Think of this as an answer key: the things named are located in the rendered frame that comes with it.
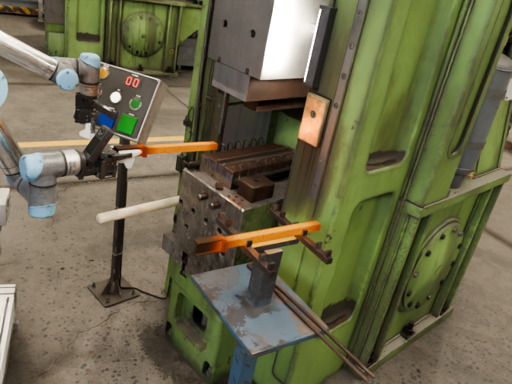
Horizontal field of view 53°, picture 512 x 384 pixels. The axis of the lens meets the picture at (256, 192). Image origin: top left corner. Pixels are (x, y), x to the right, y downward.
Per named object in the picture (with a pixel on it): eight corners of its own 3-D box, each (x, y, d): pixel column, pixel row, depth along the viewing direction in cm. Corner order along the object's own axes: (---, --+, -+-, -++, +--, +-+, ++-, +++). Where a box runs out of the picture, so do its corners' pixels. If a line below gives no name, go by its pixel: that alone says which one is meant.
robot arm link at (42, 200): (43, 200, 157) (44, 168, 153) (61, 217, 151) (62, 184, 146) (17, 205, 152) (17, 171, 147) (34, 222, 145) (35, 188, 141)
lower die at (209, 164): (230, 190, 198) (233, 170, 195) (199, 168, 210) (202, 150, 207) (302, 173, 226) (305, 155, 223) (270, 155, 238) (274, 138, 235)
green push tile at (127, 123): (131, 134, 214) (137, 118, 214) (115, 129, 215) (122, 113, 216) (133, 136, 215) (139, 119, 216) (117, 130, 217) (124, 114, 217)
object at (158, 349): (179, 417, 210) (180, 414, 210) (110, 332, 245) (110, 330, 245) (249, 376, 236) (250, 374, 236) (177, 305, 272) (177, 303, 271)
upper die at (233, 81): (245, 102, 183) (250, 76, 179) (211, 84, 195) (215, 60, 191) (320, 95, 211) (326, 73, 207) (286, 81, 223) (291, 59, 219)
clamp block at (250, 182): (251, 203, 191) (254, 188, 188) (236, 193, 196) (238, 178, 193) (273, 197, 199) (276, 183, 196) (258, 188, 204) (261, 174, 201)
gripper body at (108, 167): (106, 167, 163) (69, 171, 155) (108, 142, 159) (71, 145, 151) (118, 177, 158) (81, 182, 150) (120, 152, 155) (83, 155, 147)
